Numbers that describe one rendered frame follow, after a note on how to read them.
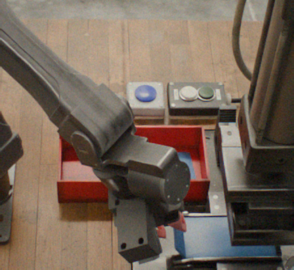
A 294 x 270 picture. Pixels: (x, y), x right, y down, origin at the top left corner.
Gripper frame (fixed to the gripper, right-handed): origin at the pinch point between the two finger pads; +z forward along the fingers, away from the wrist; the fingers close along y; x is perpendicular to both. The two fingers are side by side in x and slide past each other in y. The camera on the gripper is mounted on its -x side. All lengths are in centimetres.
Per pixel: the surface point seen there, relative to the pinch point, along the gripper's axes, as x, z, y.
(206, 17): 158, 106, -23
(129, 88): 35.6, 5.0, -8.4
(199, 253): -3.3, 3.5, 2.5
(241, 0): 5.6, -32.4, 23.8
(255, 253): -3.3, 7.5, 9.8
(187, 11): 162, 102, -29
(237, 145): 1.9, -11.6, 15.0
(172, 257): -3.6, 2.0, -1.3
